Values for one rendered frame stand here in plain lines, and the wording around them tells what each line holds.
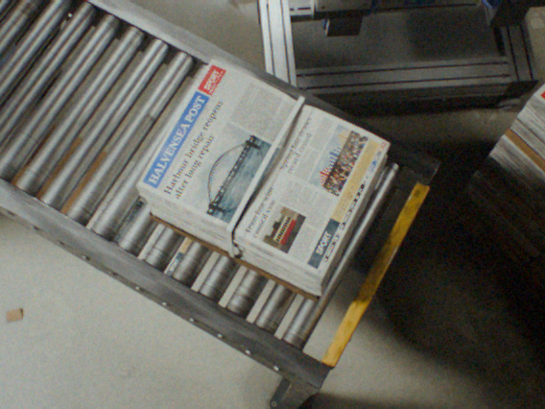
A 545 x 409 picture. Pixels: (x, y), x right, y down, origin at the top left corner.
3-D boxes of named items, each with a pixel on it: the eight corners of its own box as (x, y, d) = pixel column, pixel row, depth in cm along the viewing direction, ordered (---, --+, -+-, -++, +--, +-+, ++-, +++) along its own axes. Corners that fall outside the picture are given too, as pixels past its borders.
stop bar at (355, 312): (430, 189, 159) (432, 186, 157) (334, 372, 146) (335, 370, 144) (415, 182, 159) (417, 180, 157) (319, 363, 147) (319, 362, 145)
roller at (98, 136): (175, 52, 173) (173, 40, 168) (59, 221, 159) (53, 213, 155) (156, 42, 174) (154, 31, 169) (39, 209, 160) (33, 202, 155)
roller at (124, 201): (223, 77, 171) (223, 66, 166) (109, 250, 158) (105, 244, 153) (204, 67, 172) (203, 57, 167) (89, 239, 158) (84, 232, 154)
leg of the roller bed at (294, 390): (305, 395, 222) (326, 372, 158) (296, 412, 221) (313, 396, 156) (288, 385, 223) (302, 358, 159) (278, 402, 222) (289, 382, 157)
